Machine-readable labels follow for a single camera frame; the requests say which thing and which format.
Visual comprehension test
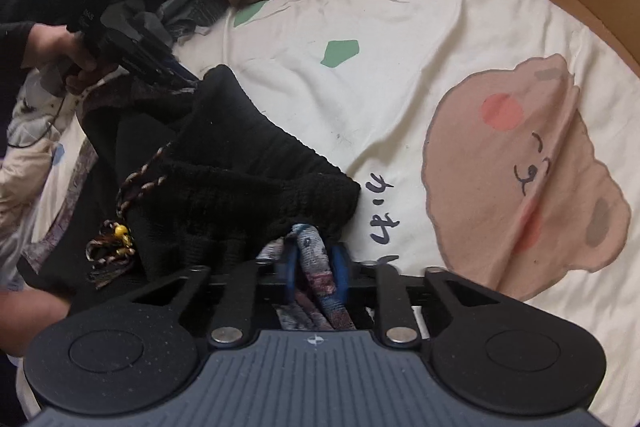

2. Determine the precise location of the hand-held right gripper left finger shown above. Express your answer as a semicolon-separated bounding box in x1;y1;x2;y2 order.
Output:
127;239;303;350

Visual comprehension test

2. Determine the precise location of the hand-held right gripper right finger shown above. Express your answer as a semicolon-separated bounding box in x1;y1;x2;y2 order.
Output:
327;243;503;349

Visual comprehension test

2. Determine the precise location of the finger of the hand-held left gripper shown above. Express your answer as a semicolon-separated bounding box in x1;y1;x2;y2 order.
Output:
134;32;203;82
117;52;196;90

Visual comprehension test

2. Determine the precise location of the black knit garment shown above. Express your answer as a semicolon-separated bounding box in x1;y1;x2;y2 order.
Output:
17;64;368;333

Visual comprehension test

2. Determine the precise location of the person's left forearm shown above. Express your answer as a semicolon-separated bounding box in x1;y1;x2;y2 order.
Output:
0;21;40;84

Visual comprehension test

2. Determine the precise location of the person's left hand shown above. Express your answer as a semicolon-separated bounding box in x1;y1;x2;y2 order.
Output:
27;24;103;96

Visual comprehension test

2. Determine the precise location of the cream crumpled cloth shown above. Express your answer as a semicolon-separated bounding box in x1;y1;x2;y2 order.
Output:
0;72;81;288

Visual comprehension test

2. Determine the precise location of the cream printed bed sheet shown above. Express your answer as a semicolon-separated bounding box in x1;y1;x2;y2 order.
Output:
0;0;640;427

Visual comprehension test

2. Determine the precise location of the person's leg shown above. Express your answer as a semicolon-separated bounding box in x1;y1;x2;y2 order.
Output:
0;291;72;356

